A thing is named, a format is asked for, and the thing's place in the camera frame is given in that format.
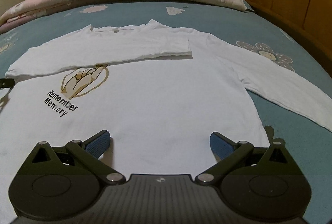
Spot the white long-sleeve shirt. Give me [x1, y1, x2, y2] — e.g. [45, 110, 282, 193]
[1, 21, 331, 223]

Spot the teal floral bed sheet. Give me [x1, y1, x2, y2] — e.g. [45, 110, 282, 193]
[1, 1, 331, 223]

